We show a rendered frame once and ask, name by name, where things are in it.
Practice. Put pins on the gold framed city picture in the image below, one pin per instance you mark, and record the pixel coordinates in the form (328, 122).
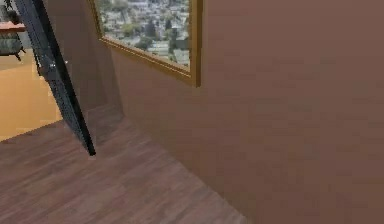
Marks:
(150, 30)

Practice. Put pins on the black room door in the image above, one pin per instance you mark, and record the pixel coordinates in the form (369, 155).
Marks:
(56, 76)

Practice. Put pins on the grey chair with black legs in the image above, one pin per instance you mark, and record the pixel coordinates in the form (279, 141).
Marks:
(9, 43)

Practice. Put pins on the red wooden table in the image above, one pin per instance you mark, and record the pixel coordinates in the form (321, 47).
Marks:
(10, 26)

